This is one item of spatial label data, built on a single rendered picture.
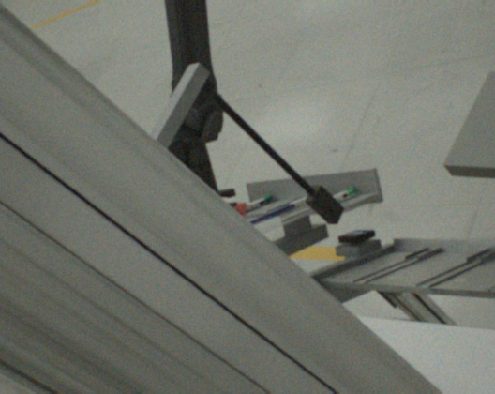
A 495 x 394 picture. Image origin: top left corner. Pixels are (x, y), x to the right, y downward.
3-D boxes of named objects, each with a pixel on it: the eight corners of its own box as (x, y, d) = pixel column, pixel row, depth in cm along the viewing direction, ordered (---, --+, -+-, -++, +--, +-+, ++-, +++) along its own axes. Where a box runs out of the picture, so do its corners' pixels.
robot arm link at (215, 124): (226, 112, 130) (189, 91, 135) (175, 127, 122) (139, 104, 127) (214, 174, 136) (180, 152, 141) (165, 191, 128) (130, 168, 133)
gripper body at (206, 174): (211, 208, 132) (199, 166, 130) (173, 212, 139) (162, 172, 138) (238, 198, 136) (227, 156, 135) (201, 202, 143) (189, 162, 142)
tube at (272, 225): (349, 194, 149) (348, 189, 148) (355, 194, 148) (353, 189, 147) (139, 285, 115) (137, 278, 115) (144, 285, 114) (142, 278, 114)
